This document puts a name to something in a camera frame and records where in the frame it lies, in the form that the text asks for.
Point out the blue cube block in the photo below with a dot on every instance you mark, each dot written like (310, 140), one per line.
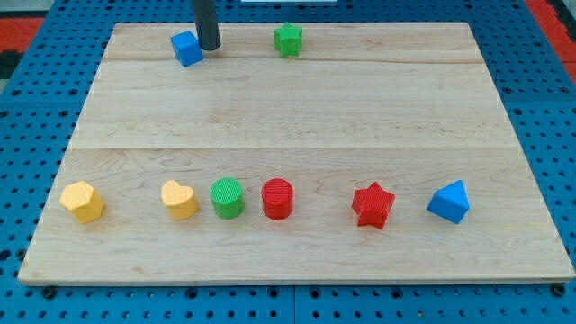
(186, 48)

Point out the red cylinder block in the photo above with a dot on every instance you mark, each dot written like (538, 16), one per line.
(277, 199)

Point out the green cylinder block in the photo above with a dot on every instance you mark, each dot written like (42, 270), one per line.
(227, 198)

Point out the red star block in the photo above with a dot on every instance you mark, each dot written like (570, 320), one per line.
(372, 205)

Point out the yellow heart block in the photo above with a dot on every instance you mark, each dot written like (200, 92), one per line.
(180, 200)

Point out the green star block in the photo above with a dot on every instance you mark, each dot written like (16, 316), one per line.
(288, 40)

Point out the light wooden board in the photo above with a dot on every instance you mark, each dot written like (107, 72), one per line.
(410, 105)

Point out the blue triangular prism block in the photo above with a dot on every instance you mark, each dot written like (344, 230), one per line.
(450, 202)

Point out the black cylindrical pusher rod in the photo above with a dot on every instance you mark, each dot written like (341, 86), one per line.
(206, 23)

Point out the yellow hexagon block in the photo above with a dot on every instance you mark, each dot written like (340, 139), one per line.
(82, 201)

